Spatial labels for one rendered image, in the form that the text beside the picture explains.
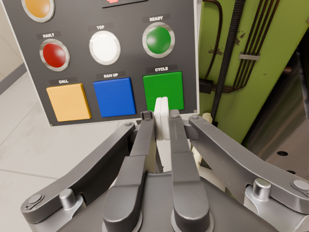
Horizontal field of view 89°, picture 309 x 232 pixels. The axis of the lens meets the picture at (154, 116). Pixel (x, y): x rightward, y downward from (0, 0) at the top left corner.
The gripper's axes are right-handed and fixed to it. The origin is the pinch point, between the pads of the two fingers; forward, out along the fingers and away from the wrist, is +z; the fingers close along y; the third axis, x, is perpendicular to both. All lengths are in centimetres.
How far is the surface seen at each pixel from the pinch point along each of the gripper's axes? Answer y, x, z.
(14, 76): -228, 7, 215
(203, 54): 14.3, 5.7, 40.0
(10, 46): -225, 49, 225
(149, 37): -1.5, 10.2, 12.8
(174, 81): 2.3, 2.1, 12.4
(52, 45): -19.5, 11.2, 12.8
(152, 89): -2.0, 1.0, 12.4
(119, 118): -10.1, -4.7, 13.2
